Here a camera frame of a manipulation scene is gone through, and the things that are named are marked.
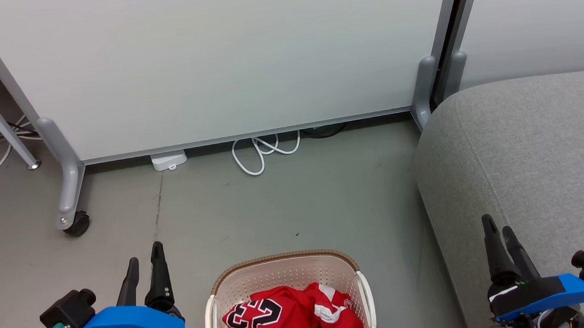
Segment white power adapter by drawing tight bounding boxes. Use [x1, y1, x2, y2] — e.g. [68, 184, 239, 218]
[150, 149, 189, 172]

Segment grey metal table leg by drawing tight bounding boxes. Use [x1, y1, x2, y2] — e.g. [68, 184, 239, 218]
[0, 67, 42, 173]

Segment red jersey with black lettering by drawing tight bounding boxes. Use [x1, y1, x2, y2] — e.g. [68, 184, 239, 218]
[221, 284, 313, 328]

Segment black caster wheel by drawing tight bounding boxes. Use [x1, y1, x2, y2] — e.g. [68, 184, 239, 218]
[63, 210, 92, 238]

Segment grey fabric sofa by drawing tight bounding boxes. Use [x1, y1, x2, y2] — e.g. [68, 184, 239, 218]
[409, 70, 584, 328]

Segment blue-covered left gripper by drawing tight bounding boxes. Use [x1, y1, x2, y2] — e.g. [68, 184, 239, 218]
[59, 240, 186, 328]

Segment looped white cable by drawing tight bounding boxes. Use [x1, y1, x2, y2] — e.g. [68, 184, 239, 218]
[230, 130, 303, 178]

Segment red garment with white trim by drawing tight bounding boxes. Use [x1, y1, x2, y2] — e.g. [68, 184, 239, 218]
[302, 279, 365, 328]

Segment large white partition panel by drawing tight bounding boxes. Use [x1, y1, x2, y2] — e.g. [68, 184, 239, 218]
[0, 0, 471, 170]

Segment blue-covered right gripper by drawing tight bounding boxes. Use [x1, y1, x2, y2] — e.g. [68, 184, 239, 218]
[481, 209, 584, 327]

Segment grey partition support leg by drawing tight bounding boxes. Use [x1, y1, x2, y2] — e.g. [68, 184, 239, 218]
[36, 115, 89, 232]
[440, 50, 470, 100]
[408, 55, 442, 131]

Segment white plastic laundry basket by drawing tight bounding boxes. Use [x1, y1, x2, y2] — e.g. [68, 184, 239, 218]
[201, 247, 377, 328]

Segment thin black cable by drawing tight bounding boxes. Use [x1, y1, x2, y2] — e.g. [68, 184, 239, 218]
[300, 122, 349, 140]

